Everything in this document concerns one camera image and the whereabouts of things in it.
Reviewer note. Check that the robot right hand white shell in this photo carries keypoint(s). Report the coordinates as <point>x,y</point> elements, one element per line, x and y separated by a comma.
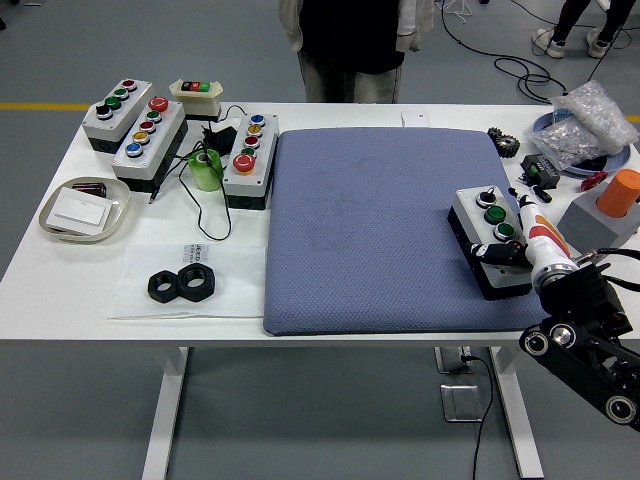
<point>542,240</point>

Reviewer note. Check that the four-button box with selector knob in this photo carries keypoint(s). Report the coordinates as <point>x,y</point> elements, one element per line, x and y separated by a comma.
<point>467,210</point>

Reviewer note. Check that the five-button box grey base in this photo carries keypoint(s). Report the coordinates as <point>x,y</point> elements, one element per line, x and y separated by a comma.
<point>265,140</point>

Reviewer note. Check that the five-button box black base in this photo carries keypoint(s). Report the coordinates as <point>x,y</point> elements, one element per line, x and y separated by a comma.
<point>160,135</point>

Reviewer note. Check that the four-button box with black button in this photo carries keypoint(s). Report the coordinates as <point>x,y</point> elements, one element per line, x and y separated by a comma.
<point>127,107</point>

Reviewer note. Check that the black plug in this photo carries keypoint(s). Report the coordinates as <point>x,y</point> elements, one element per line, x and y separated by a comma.
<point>542,194</point>

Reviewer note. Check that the grey block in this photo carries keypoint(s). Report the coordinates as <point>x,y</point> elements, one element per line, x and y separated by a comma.
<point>585,220</point>

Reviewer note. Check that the black module green terminals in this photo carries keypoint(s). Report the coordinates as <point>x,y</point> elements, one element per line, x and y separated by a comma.
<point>542,172</point>

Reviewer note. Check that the red connector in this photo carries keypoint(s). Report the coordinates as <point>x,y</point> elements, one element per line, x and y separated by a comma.
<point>594,180</point>

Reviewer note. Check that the orange cylinder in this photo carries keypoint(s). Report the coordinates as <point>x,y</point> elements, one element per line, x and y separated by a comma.
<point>620,192</point>

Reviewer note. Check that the large black gear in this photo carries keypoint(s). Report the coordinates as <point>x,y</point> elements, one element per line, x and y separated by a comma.
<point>507,147</point>

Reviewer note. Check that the bag of clear parts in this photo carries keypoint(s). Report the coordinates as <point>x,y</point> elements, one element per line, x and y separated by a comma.
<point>565,140</point>

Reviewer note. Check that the small black gear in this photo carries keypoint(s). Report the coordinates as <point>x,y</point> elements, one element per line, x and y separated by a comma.
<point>495,133</point>

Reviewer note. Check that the blue plate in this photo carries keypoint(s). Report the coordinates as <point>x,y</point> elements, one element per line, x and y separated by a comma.
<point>542,122</point>

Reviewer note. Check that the blue-grey quilted mat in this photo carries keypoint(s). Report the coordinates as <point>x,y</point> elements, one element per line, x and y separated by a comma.
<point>375,225</point>

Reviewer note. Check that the white table leg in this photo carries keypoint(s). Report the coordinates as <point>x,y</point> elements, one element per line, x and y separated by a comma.
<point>165,410</point>
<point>520,415</point>

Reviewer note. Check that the metal floor socket plate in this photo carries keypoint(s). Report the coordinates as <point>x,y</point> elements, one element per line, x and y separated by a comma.
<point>462,402</point>

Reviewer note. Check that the background person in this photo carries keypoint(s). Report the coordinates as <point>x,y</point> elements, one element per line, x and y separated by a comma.
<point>550,46</point>

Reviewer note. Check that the clear plastic bag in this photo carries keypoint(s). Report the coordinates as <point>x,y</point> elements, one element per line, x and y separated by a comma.
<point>235,280</point>

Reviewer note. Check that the black power adapter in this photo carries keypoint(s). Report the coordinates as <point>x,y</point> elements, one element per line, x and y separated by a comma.
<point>225,137</point>

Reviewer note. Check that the black hex nut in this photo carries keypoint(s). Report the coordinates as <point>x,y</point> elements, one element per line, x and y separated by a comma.
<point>207,287</point>
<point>155,295</point>

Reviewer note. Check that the green tape roll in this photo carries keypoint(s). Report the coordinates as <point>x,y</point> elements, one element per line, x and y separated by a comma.
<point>205,175</point>

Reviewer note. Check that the white shallow tray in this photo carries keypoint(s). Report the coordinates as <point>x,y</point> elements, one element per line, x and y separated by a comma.
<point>114,192</point>

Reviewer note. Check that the dark red small part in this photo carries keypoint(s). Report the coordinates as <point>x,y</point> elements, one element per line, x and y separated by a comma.
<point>92,189</point>

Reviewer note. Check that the cream switch box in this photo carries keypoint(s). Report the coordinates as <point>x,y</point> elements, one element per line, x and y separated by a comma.
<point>200,102</point>

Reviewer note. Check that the white wall switch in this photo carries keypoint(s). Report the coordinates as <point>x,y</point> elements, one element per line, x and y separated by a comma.
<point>77,210</point>

